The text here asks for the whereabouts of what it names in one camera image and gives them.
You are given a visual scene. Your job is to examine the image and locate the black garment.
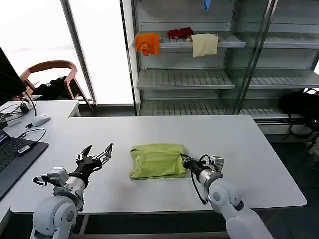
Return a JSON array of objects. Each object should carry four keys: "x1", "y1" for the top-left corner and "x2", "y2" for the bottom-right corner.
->
[{"x1": 33, "y1": 77, "x2": 75, "y2": 101}]

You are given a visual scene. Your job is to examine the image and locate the grey metal shelf rack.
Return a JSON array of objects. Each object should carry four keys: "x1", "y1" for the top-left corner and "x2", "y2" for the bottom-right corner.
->
[{"x1": 121, "y1": 0, "x2": 319, "y2": 136}]

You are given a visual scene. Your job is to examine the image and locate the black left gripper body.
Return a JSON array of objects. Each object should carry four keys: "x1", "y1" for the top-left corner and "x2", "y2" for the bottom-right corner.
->
[{"x1": 72, "y1": 156, "x2": 103, "y2": 185}]

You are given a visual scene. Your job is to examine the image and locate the black monitor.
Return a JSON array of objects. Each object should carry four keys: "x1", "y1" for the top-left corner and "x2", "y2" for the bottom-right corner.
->
[{"x1": 0, "y1": 47, "x2": 27, "y2": 107}]

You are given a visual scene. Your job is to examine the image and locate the black bag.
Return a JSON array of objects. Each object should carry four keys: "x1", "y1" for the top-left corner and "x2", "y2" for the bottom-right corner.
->
[{"x1": 278, "y1": 90, "x2": 319, "y2": 140}]

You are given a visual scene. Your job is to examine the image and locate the tangled thin desk cables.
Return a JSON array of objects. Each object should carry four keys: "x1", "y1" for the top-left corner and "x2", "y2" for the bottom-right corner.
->
[{"x1": 0, "y1": 104, "x2": 23, "y2": 123}]

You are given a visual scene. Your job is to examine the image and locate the grey window frame post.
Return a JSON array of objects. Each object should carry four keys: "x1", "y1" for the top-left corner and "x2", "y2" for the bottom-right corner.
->
[{"x1": 59, "y1": 0, "x2": 97, "y2": 105}]

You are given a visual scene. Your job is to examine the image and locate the black laptop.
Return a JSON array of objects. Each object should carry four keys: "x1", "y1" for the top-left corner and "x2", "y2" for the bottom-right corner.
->
[{"x1": 0, "y1": 129, "x2": 49, "y2": 200}]

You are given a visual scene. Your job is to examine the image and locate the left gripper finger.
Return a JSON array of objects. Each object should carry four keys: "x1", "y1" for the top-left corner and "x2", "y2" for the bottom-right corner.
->
[
  {"x1": 96, "y1": 142, "x2": 113, "y2": 165},
  {"x1": 76, "y1": 144, "x2": 92, "y2": 162}
]

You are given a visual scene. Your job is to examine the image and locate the white computer mouse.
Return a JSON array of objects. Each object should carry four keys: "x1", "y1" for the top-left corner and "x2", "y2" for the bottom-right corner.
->
[{"x1": 32, "y1": 114, "x2": 52, "y2": 127}]

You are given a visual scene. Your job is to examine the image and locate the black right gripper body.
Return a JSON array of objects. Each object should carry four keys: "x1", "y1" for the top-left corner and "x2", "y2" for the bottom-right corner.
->
[{"x1": 186, "y1": 159, "x2": 201, "y2": 173}]

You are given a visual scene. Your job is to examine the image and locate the black looped cable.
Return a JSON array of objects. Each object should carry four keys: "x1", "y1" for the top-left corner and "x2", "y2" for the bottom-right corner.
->
[{"x1": 18, "y1": 128, "x2": 47, "y2": 148}]

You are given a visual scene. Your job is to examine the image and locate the green t-shirt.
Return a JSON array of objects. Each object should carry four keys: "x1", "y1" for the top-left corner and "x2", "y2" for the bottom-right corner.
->
[{"x1": 129, "y1": 143, "x2": 188, "y2": 180}]

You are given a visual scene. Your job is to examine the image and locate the brown wooden chair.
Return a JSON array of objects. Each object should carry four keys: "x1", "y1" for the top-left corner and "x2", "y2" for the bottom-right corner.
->
[{"x1": 19, "y1": 60, "x2": 95, "y2": 112}]

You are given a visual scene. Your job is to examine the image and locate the black arched cable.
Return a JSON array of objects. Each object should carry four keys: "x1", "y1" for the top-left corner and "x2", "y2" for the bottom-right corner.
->
[{"x1": 19, "y1": 96, "x2": 37, "y2": 118}]

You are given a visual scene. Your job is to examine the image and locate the white labelled usb plug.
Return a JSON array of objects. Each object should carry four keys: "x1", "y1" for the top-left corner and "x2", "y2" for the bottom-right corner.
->
[{"x1": 16, "y1": 145, "x2": 32, "y2": 155}]

